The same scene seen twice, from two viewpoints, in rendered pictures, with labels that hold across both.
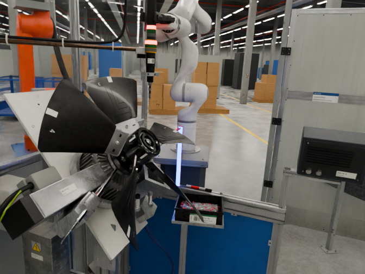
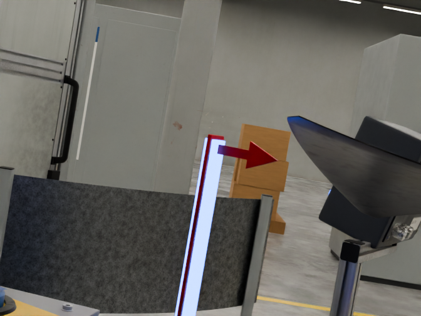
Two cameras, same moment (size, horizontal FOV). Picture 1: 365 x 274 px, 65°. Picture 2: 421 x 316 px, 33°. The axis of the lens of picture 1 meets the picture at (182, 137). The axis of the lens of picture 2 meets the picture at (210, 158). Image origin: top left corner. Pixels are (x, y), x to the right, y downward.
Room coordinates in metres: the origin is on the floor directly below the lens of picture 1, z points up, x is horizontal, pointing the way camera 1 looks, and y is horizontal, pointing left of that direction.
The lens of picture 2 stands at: (1.34, 0.64, 1.20)
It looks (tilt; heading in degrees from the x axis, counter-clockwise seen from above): 3 degrees down; 278
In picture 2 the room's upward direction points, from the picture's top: 10 degrees clockwise
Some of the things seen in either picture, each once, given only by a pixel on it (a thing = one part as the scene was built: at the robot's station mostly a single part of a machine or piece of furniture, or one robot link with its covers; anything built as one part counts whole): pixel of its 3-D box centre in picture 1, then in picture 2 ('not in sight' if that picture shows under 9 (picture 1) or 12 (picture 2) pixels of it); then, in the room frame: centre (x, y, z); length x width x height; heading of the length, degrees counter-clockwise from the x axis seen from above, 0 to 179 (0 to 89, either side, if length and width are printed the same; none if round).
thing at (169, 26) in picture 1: (163, 21); not in sight; (1.20, 0.10, 1.65); 0.11 x 0.10 x 0.07; 159
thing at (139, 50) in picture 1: (148, 62); not in sight; (1.09, 0.14, 1.50); 0.09 x 0.07 x 0.10; 104
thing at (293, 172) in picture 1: (310, 175); (371, 246); (1.21, -0.59, 1.04); 0.24 x 0.03 x 0.03; 69
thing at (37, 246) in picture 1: (46, 252); not in sight; (1.00, 0.53, 0.73); 0.15 x 0.09 x 0.22; 69
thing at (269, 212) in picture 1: (195, 196); not in sight; (1.40, -0.09, 0.82); 0.90 x 0.04 x 0.08; 69
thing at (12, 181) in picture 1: (6, 194); not in sight; (1.12, 0.74, 0.92); 0.17 x 0.16 x 0.11; 69
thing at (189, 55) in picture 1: (184, 60); not in sight; (1.77, 0.01, 1.52); 0.16 x 0.12 x 0.50; 81
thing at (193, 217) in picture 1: (199, 208); not in sight; (1.22, -0.10, 0.85); 0.22 x 0.17 x 0.07; 84
